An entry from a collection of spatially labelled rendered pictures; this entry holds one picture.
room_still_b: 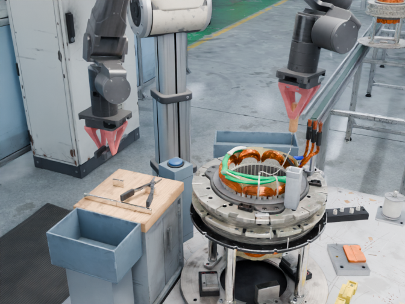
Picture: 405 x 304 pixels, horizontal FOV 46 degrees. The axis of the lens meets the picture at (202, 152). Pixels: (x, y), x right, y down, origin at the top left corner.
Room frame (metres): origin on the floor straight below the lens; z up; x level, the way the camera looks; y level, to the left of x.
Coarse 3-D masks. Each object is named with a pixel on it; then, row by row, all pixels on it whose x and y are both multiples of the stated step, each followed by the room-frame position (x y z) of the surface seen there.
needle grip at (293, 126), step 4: (292, 104) 0.90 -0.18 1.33; (296, 104) 0.90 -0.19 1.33; (292, 108) 0.90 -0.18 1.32; (292, 120) 0.89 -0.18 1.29; (296, 120) 0.89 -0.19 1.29; (292, 124) 0.89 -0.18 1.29; (296, 124) 0.89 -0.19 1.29; (292, 128) 0.89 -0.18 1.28; (296, 128) 0.89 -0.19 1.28; (292, 132) 0.89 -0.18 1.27
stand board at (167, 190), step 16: (112, 176) 1.07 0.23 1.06; (128, 176) 1.07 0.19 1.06; (144, 176) 1.07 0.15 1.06; (96, 192) 0.99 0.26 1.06; (112, 192) 0.99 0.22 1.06; (144, 192) 0.99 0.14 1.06; (160, 192) 0.99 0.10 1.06; (176, 192) 1.00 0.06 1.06; (96, 208) 0.92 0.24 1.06; (112, 208) 0.92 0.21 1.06; (160, 208) 0.93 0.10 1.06; (144, 224) 0.86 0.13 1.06
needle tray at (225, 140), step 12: (216, 132) 1.37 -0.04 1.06; (228, 132) 1.37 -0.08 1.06; (240, 132) 1.36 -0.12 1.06; (252, 132) 1.36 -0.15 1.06; (264, 132) 1.36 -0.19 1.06; (276, 132) 1.36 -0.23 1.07; (216, 144) 1.27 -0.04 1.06; (228, 144) 1.35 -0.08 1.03; (240, 144) 1.35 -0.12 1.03; (252, 144) 1.35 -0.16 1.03; (264, 144) 1.35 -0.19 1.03; (276, 144) 1.35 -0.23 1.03; (288, 144) 1.35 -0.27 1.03; (216, 156) 1.27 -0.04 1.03
